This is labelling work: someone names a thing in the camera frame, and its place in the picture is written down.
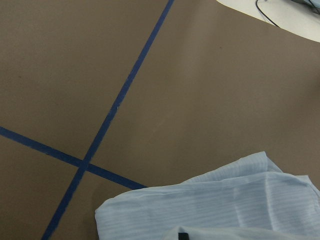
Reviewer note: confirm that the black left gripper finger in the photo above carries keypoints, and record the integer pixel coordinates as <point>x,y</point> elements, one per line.
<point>183,236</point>

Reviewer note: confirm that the light blue button-up shirt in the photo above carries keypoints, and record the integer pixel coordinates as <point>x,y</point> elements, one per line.
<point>251,198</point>

